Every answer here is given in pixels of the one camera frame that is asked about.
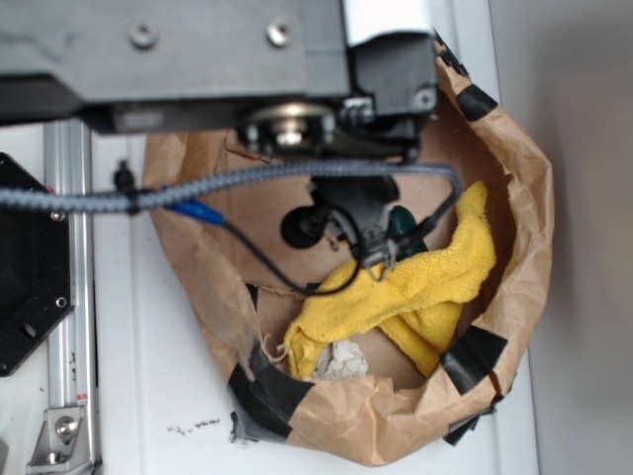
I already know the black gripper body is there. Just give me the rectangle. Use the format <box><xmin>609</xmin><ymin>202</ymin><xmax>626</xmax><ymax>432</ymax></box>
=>
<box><xmin>281</xmin><ymin>176</ymin><xmax>400</xmax><ymax>268</ymax></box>

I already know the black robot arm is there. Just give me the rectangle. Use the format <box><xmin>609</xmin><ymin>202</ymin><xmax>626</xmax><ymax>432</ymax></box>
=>
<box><xmin>1</xmin><ymin>1</ymin><xmax>438</xmax><ymax>163</ymax></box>

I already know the dark green plastic cucumber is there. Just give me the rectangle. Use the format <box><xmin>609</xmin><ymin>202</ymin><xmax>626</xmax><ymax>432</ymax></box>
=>
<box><xmin>390</xmin><ymin>205</ymin><xmax>428</xmax><ymax>261</ymax></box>

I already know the yellow terry cloth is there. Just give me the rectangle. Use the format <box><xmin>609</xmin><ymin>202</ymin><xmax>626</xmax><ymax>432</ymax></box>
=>
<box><xmin>283</xmin><ymin>181</ymin><xmax>497</xmax><ymax>379</ymax></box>

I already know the brown paper bag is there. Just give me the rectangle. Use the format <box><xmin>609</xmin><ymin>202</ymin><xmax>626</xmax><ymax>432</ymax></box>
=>
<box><xmin>151</xmin><ymin>43</ymin><xmax>554</xmax><ymax>466</ymax></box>

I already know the crumpled white paper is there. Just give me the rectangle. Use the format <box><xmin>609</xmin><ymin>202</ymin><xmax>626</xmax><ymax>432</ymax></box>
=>
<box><xmin>313</xmin><ymin>339</ymin><xmax>369</xmax><ymax>380</ymax></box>

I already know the aluminium extrusion rail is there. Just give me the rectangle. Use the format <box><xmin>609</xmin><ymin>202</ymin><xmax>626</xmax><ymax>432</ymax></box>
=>
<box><xmin>44</xmin><ymin>120</ymin><xmax>102</xmax><ymax>474</ymax></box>

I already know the grey braided cable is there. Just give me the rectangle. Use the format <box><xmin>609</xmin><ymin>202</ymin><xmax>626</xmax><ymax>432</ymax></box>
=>
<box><xmin>0</xmin><ymin>160</ymin><xmax>465</xmax><ymax>215</ymax></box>

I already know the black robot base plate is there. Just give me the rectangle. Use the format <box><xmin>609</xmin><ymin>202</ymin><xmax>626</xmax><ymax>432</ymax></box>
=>
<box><xmin>0</xmin><ymin>151</ymin><xmax>76</xmax><ymax>378</ymax></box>

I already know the metal corner bracket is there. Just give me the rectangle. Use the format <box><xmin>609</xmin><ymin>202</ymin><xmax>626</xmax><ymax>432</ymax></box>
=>
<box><xmin>26</xmin><ymin>406</ymin><xmax>90</xmax><ymax>474</ymax></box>

